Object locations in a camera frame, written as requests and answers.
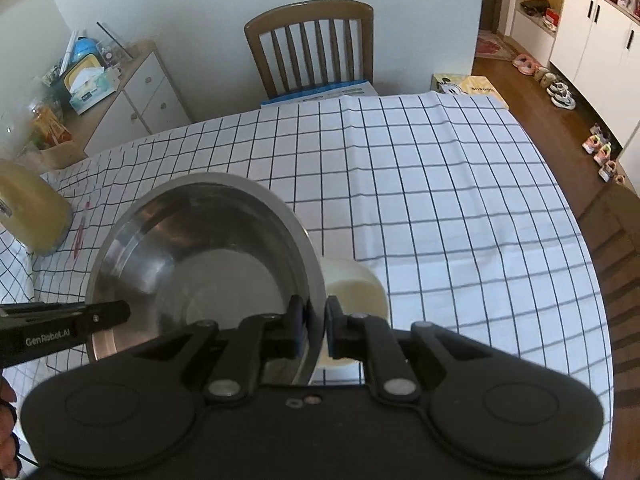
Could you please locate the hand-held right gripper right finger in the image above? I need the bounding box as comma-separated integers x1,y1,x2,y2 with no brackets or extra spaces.
325,296,453,405

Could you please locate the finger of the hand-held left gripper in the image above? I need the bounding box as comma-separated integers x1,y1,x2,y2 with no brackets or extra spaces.
0,300,132,332

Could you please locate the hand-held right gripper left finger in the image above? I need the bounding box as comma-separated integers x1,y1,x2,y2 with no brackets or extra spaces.
132,294,307,405

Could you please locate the cream bowl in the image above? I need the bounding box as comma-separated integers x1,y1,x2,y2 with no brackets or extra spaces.
315,257,389,368

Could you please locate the stainless steel bowl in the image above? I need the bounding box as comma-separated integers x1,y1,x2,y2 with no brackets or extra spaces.
85,172,326,386

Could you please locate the person's left hand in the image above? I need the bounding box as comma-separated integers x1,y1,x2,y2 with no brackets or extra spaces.
0,375,21,468

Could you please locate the red pen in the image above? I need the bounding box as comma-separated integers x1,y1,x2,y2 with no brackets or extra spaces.
74,201,90,260

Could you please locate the gold thermos jug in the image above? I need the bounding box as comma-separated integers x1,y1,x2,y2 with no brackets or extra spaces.
0,159,74,257

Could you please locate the white checkered tablecloth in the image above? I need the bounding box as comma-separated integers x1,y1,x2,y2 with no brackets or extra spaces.
0,91,615,478

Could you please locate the small wooden box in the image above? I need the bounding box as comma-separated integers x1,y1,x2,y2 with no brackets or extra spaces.
37,141,88,171

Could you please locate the cooking oil bottle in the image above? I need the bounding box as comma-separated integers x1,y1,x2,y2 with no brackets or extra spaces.
30,102,71,148

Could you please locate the tissue box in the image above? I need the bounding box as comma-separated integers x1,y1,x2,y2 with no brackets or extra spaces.
62,55,121,113

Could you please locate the white side cabinet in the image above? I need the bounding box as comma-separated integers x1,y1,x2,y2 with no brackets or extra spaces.
65,40,193,153

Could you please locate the blue and white flat box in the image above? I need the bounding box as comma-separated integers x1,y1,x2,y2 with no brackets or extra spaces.
260,80,382,107

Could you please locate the blue plastic container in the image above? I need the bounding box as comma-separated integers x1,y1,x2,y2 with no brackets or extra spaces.
72,37,98,68

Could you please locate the yellow cardboard box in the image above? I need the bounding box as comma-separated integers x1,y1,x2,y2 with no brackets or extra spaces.
431,73,510,110

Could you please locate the wooden slat-back chair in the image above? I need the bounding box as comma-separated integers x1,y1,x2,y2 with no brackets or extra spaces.
575,180,640,376
244,1,375,100

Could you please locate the red patterned rug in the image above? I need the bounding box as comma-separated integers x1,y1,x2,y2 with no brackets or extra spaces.
475,30,521,61

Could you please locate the row of shoes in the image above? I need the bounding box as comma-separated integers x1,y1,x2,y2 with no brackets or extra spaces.
512,52,628,184

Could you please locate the white tall cabinet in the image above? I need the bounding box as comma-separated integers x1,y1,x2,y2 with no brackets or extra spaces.
512,0,640,161

